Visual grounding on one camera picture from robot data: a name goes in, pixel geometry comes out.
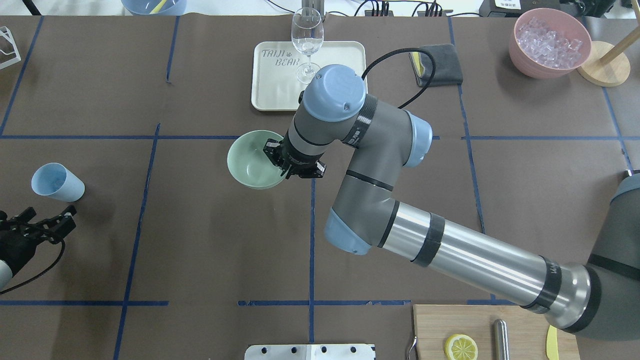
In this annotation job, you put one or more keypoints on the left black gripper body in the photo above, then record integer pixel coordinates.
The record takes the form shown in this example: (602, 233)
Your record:
(15, 248)

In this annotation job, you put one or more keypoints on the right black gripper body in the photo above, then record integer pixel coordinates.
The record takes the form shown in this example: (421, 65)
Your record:
(294, 161)

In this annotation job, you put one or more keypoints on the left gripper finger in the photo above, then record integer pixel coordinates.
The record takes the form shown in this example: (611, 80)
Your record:
(21, 219)
(55, 229)

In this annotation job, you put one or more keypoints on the green bowl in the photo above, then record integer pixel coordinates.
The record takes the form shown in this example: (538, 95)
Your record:
(248, 163)

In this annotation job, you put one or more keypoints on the light blue plastic cup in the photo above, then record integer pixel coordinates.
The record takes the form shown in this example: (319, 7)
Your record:
(55, 181)

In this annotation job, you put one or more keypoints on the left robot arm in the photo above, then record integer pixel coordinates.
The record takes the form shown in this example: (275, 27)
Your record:
(5, 273)

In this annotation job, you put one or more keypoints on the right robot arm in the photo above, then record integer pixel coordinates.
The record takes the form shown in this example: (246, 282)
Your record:
(599, 299)

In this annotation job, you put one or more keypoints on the blue bowl with fork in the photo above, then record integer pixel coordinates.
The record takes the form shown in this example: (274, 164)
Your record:
(155, 7)

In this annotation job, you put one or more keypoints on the pink bowl with ice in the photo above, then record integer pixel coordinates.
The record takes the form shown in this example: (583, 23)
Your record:
(547, 43)

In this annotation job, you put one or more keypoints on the cream bear tray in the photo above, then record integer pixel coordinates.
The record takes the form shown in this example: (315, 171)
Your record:
(275, 86)

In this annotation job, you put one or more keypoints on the clear wine glass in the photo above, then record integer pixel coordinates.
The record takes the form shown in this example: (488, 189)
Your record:
(307, 36)

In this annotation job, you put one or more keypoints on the grey folded cloth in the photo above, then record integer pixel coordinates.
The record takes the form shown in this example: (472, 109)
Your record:
(448, 69)

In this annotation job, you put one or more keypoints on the lemon half slice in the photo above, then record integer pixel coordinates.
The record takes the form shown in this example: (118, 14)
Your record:
(460, 346)

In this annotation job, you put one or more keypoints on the yellow plastic knife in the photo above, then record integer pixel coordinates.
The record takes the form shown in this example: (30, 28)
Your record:
(551, 343)

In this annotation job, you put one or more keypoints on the wooden paper towel stand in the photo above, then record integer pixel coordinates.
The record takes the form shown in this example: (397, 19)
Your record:
(607, 64)

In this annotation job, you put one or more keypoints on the white wire cup rack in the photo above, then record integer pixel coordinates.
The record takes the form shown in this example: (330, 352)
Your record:
(9, 52)

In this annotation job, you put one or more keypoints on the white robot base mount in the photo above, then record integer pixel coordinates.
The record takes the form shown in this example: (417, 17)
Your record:
(332, 351)

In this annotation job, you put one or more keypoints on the steel knife handle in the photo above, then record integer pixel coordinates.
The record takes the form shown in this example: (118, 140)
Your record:
(501, 340)

